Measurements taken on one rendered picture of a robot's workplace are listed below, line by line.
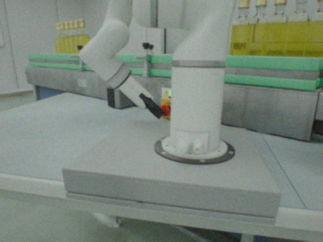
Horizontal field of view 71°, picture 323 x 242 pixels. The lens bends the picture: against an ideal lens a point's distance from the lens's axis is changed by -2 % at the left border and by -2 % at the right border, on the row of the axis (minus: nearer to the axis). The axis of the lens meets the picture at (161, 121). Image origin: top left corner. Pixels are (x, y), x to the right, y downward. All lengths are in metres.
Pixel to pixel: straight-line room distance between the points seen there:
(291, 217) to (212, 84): 0.24
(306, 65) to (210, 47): 0.36
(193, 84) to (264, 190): 0.19
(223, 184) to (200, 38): 0.22
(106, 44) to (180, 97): 0.29
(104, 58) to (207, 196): 0.45
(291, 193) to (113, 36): 0.51
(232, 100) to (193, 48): 0.38
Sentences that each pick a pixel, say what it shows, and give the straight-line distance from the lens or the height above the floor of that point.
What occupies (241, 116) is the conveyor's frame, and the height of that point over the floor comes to 0.79.
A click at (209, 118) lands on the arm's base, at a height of 0.87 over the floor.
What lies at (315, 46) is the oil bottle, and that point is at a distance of 0.80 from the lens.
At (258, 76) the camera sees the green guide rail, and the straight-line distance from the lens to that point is 0.72.
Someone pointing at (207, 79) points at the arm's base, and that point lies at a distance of 0.39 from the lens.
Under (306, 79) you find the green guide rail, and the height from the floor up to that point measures 0.91.
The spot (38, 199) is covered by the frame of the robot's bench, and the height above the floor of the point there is 0.67.
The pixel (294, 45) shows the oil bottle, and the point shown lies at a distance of 0.80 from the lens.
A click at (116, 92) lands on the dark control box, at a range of 0.94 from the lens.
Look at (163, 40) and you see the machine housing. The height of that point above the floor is 1.03.
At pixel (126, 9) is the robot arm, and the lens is 0.73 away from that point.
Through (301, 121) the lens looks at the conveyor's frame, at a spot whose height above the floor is 0.81.
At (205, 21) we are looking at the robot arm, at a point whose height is 1.02.
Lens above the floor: 0.98
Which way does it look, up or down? 17 degrees down
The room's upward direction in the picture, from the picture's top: straight up
